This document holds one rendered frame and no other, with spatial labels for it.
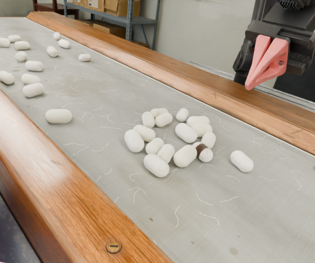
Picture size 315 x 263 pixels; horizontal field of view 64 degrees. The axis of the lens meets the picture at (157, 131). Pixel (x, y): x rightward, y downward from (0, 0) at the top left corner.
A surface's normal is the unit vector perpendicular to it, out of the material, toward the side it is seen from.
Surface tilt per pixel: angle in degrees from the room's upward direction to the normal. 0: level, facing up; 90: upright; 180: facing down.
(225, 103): 45
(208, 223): 0
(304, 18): 40
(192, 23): 91
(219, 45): 90
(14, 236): 0
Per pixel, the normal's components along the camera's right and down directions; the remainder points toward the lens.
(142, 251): 0.13, -0.85
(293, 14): -0.35, -0.47
